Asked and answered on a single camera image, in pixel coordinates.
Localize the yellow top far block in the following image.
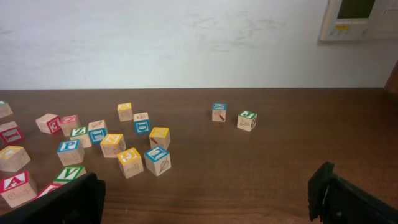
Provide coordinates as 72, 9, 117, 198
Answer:
117, 103, 134, 121

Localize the red I side block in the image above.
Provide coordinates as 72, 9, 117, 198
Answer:
0, 121, 24, 145

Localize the green Z wooden block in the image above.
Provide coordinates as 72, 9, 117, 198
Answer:
70, 126, 92, 148

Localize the green J wooden block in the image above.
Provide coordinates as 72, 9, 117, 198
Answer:
237, 110, 257, 132

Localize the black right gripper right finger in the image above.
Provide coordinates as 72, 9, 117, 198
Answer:
308, 161, 397, 224

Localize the red 9 wooden block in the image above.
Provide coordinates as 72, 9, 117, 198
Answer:
34, 183, 62, 200

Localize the green V wooden block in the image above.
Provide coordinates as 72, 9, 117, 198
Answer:
53, 166, 86, 185

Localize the blue P wooden block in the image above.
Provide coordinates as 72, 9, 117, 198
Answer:
57, 139, 85, 166

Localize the yellow block with red mark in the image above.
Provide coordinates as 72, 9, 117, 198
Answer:
149, 127, 170, 150

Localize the blue L wooden block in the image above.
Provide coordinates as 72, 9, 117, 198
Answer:
88, 120, 108, 144

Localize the blue X wooden block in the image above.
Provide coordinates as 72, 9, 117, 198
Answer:
212, 103, 227, 122

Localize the white wall control panel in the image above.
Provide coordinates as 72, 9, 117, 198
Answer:
318, 0, 397, 42

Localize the yellow S wooden block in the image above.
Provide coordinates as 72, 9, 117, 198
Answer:
100, 134, 126, 158

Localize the red circle top block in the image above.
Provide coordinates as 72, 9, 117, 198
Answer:
60, 114, 81, 137

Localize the green L wooden block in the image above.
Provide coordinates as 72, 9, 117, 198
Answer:
0, 100, 13, 118

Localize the red A wooden block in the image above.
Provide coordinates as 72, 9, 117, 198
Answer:
1, 170, 37, 208

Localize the blue D wooden block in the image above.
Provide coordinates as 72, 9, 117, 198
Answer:
133, 112, 150, 134

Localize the red E side block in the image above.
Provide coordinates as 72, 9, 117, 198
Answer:
35, 114, 61, 134

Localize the yellow E wooden block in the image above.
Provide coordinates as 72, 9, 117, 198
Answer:
117, 147, 144, 179

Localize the blue I wooden block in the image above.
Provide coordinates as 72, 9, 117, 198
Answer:
144, 146, 172, 176

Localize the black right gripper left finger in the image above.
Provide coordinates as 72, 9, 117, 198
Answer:
1, 172, 106, 224

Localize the yellow top middle block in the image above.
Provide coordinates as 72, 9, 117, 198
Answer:
1, 146, 30, 172

